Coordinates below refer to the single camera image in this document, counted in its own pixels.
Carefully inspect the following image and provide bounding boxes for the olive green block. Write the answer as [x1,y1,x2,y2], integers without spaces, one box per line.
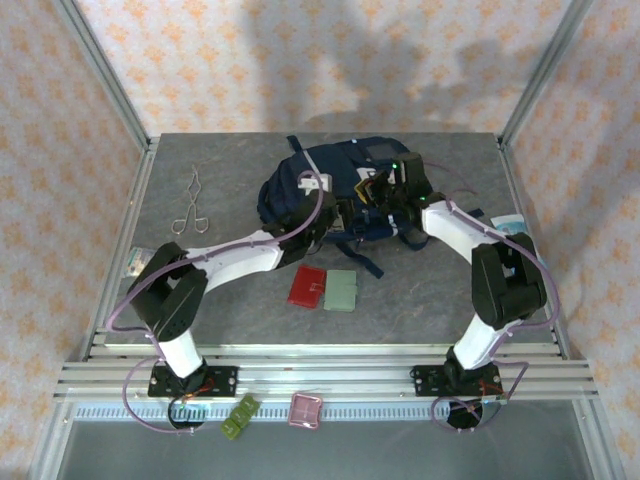
[220,393,261,442]

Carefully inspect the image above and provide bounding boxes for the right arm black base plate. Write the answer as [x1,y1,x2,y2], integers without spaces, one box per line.
[409,364,501,399]

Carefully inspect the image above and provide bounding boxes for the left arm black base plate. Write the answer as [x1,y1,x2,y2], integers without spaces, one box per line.
[148,366,239,399]

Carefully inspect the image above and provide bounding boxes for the pink square dish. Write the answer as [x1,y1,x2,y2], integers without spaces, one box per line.
[288,392,325,431]

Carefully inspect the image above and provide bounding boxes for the aluminium frame post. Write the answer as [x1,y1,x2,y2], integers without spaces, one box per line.
[52,0,152,151]
[498,0,592,149]

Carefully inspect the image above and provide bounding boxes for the grey metal shelf panel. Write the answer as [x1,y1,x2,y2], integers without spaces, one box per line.
[29,417,619,480]

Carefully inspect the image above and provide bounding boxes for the aluminium side rail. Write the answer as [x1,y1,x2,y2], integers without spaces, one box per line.
[494,134,574,359]
[82,139,162,361]

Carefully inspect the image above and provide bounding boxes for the navy blue backpack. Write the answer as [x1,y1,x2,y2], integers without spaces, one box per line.
[257,134,431,279]

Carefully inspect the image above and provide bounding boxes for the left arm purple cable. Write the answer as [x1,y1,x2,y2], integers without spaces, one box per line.
[107,170,326,435]

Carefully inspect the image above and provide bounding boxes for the red plastic case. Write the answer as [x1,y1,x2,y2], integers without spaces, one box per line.
[287,264,329,309]

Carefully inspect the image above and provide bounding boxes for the clear packet with green print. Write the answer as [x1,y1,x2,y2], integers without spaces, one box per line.
[124,247,156,277]

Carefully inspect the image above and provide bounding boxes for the aluminium cross rail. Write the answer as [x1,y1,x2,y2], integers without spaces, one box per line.
[53,343,599,401]

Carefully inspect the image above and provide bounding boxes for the light blue wipes pack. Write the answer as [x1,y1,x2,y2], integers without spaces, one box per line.
[489,214,549,271]

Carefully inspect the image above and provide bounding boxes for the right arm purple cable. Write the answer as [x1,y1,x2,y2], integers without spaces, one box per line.
[424,162,559,431]

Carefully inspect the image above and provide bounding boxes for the slotted cable duct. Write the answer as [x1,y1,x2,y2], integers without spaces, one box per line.
[73,403,451,422]

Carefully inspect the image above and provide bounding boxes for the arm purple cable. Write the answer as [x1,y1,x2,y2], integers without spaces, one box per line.
[424,162,559,431]
[107,170,326,435]

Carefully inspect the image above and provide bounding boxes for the sage green case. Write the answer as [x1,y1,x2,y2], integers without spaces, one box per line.
[323,268,359,312]

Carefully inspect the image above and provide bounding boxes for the metal wire tongs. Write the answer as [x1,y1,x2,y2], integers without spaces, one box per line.
[171,165,210,235]

